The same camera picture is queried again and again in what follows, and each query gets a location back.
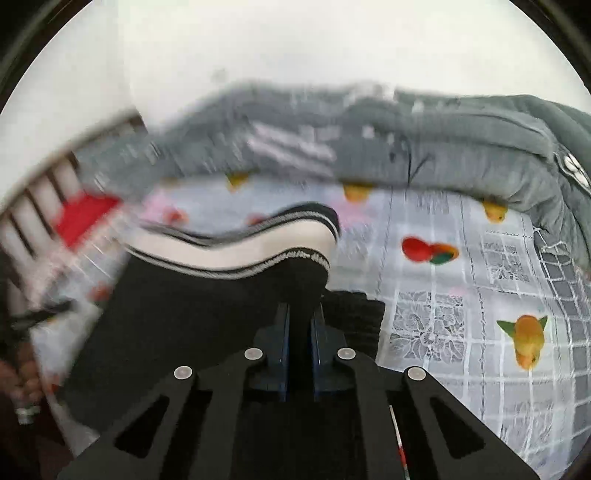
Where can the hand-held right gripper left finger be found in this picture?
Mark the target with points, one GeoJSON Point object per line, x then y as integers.
{"type": "Point", "coordinates": [284, 337]}

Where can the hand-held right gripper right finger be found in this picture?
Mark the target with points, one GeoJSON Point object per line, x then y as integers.
{"type": "Point", "coordinates": [317, 337]}

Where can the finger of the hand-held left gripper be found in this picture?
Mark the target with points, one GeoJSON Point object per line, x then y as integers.
{"type": "Point", "coordinates": [41, 314]}

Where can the black pants with white stripe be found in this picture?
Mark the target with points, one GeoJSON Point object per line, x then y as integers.
{"type": "Point", "coordinates": [184, 323]}

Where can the person's left hand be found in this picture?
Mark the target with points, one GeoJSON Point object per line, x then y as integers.
{"type": "Point", "coordinates": [23, 381]}

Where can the red cloth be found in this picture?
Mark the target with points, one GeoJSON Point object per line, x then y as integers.
{"type": "Point", "coordinates": [87, 217]}

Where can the fruit print bedsheet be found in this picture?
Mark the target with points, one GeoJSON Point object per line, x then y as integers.
{"type": "Point", "coordinates": [438, 300]}

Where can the grey quilt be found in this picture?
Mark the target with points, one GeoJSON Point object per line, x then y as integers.
{"type": "Point", "coordinates": [461, 138]}

